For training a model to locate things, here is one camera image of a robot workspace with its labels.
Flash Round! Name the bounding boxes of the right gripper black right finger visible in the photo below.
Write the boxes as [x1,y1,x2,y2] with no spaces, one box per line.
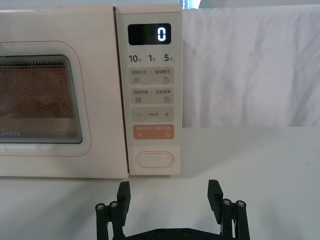
[207,179,250,240]

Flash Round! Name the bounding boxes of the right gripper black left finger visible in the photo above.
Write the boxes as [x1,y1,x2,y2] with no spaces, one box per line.
[94,181,132,240]

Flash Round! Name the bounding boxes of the white table cloth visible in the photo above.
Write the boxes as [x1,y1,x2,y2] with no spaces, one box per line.
[0,124,320,240]

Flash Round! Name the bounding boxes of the oven control panel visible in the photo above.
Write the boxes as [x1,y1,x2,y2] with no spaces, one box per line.
[115,10,183,176]

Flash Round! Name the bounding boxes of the cream microwave oven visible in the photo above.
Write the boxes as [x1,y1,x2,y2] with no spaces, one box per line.
[0,3,183,180]

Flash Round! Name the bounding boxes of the white draped backdrop cloth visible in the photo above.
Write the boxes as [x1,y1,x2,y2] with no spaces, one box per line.
[181,6,320,129]

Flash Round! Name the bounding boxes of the white curtain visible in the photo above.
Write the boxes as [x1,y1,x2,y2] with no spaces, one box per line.
[0,0,320,11]

